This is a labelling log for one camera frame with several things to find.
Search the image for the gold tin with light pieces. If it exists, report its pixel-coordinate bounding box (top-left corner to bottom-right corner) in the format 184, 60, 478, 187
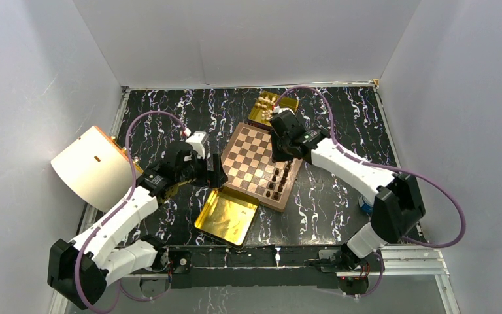
247, 91, 299, 130

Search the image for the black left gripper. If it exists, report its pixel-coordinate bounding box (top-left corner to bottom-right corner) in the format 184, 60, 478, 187
176, 151, 228, 190

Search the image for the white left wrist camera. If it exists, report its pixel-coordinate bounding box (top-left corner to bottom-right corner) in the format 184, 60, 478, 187
185, 131, 209, 159

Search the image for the wooden folding chess board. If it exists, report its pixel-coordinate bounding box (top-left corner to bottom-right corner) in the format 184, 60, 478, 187
221, 122, 302, 213

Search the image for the blue round object on table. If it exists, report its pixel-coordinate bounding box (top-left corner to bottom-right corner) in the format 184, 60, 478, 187
358, 196, 373, 215

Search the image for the gold tin with dark pieces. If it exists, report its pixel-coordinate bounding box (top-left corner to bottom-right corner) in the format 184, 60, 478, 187
194, 186, 259, 249

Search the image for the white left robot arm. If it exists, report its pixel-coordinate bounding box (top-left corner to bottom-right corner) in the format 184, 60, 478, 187
47, 131, 227, 309

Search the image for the pile of light chess pieces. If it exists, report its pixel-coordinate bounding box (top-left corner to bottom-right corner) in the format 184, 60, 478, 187
256, 96, 276, 122

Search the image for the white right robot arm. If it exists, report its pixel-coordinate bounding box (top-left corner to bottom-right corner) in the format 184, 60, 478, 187
269, 109, 426, 271

